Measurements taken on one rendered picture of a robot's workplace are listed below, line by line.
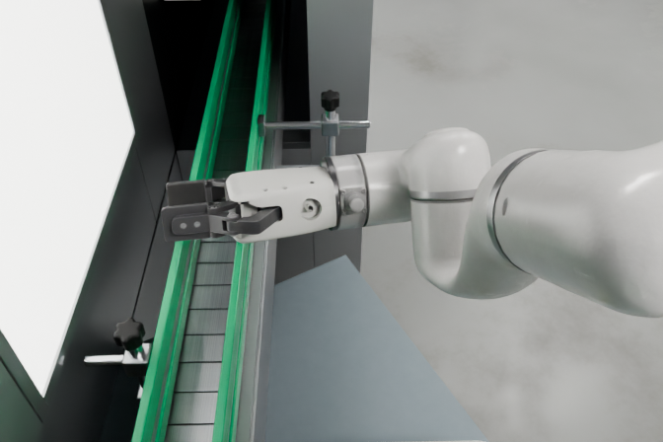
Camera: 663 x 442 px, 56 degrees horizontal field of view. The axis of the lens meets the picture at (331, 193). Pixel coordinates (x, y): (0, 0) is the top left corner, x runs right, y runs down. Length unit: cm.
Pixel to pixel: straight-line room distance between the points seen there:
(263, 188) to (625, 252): 35
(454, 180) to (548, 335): 142
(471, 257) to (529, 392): 137
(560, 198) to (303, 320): 65
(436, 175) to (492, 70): 243
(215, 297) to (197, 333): 6
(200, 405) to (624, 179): 54
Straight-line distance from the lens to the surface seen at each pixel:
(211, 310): 81
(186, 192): 66
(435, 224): 56
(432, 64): 296
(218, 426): 63
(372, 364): 91
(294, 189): 58
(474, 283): 49
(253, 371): 76
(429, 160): 55
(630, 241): 32
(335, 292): 98
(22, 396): 61
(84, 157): 73
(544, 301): 201
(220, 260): 86
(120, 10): 98
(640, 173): 33
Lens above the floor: 152
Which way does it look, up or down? 43 degrees down
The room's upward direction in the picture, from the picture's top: straight up
